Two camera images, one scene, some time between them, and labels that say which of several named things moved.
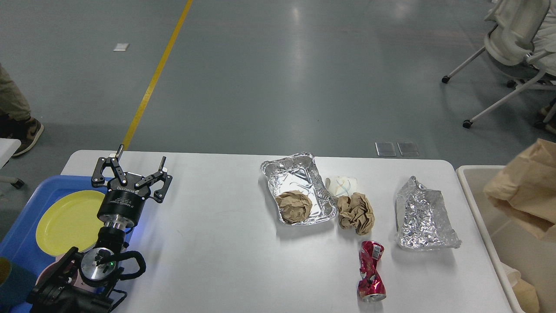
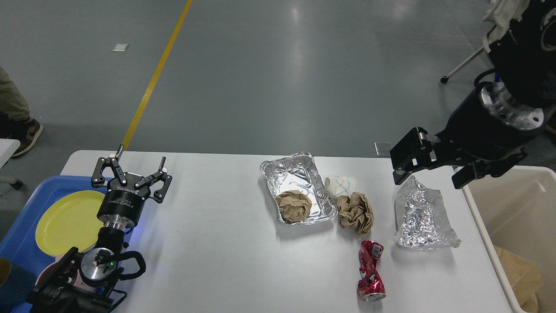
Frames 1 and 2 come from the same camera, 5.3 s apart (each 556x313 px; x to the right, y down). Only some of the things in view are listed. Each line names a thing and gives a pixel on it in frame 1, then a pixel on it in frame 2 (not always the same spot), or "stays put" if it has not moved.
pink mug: [73, 263] stays put
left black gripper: [124, 204] stays put
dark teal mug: [17, 282] stays put
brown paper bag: [528, 181] → [524, 277]
